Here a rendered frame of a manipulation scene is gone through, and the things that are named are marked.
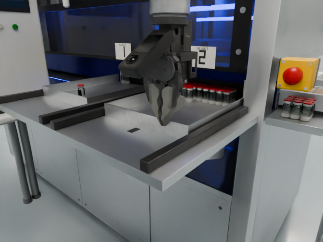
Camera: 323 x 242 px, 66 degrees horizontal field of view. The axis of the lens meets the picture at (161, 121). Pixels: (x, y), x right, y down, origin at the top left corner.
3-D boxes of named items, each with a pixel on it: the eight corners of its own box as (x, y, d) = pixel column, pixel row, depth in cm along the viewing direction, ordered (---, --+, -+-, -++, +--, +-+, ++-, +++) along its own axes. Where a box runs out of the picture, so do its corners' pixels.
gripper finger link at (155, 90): (176, 120, 56) (178, 79, 53) (159, 127, 52) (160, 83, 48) (166, 117, 58) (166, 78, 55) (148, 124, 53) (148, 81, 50)
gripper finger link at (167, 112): (188, 123, 54) (190, 81, 51) (171, 130, 50) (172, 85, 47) (176, 120, 56) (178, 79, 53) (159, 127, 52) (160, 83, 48)
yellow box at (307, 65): (283, 83, 66) (288, 55, 63) (315, 87, 61) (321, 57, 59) (275, 88, 60) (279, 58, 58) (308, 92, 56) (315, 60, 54)
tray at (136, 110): (179, 92, 90) (180, 83, 89) (250, 105, 75) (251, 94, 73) (105, 115, 65) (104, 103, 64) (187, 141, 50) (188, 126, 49)
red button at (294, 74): (284, 82, 60) (287, 65, 58) (303, 84, 57) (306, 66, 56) (279, 84, 57) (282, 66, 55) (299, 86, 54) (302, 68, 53)
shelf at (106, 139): (111, 84, 114) (111, 80, 114) (267, 115, 72) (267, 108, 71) (-6, 107, 80) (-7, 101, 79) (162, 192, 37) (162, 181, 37)
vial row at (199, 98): (180, 96, 84) (181, 83, 83) (230, 105, 73) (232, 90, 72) (177, 97, 82) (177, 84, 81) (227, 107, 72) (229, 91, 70)
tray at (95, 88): (118, 81, 111) (118, 73, 109) (163, 90, 95) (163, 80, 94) (43, 95, 86) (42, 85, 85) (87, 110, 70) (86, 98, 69)
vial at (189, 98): (188, 100, 80) (189, 86, 78) (194, 101, 78) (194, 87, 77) (184, 101, 78) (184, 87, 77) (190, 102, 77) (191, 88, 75)
